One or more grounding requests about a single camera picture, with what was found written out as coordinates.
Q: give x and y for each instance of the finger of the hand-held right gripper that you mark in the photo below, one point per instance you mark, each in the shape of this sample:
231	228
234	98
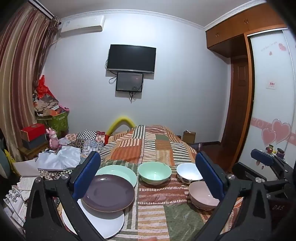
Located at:
262	157
245	171

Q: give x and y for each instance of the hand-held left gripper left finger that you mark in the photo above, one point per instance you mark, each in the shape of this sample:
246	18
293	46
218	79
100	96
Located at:
86	178

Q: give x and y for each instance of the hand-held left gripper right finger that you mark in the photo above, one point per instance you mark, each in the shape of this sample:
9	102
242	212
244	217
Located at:
208	176

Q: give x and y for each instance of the pink bowl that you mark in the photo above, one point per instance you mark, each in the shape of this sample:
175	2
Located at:
202	194

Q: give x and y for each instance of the white bowl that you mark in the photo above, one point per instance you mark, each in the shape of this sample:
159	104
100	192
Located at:
188	172

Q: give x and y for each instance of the purple plate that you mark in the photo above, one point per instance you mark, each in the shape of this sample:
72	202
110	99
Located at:
108	192

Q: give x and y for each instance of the light green plate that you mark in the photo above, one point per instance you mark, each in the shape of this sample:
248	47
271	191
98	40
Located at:
118	172

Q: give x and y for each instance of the white plate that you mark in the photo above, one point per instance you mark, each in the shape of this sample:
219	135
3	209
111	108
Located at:
104	222

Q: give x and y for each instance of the light green bowl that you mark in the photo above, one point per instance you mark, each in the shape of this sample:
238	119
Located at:
155	172

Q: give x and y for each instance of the white cloth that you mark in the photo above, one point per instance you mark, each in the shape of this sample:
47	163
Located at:
62	158

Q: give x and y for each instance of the checkered patterned quilt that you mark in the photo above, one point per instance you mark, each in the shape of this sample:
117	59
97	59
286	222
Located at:
89	139

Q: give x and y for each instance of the small cardboard box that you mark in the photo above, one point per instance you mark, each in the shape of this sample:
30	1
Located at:
189	137

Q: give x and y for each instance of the pink rabbit doll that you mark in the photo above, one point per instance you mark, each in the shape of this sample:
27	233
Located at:
53	140

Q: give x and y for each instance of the white heart-print sliding door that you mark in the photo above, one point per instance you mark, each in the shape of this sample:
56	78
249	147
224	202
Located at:
270	104

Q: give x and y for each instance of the brown wooden door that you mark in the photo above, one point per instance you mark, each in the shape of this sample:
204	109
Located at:
238	104

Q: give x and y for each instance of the grey box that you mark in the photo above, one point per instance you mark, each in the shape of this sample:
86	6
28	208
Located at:
37	144

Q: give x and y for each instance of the white paper sheet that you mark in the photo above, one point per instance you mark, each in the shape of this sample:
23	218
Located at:
26	168

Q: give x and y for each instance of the green bag with clutter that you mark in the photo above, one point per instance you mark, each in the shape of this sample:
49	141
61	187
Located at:
56	124

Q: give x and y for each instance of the wooden stool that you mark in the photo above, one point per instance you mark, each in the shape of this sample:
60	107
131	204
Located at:
30	153

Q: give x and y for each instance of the yellow foam tube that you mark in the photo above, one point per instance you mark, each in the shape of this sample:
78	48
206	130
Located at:
121	121

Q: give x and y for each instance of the red box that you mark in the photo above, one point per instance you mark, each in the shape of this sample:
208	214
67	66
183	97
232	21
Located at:
32	131

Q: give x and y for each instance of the pile of printed papers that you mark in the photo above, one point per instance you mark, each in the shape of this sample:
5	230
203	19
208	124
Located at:
17	199

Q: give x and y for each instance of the pink flat item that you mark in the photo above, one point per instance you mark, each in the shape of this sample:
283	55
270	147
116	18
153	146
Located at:
64	109

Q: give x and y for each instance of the small red white sticker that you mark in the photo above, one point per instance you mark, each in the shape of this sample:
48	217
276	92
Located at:
271	85

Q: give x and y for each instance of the yellow bag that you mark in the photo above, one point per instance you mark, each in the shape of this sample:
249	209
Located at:
10	162

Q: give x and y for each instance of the pile of paper clutter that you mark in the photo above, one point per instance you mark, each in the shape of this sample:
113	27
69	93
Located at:
45	104

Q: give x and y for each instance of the red plastic bag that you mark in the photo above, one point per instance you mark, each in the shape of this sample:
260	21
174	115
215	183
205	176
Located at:
44	88

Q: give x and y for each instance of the small black monitor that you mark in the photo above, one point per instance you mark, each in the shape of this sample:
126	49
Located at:
129	81

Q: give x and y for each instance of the striped brown curtain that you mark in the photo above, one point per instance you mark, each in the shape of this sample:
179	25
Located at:
18	81

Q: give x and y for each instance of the wooden overhead cabinet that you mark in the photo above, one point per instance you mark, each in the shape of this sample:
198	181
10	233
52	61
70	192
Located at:
242	25

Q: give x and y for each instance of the white air conditioner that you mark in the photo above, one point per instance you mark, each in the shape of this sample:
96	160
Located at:
81	24

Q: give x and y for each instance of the black wall television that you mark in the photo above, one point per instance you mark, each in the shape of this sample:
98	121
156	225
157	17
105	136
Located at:
130	58

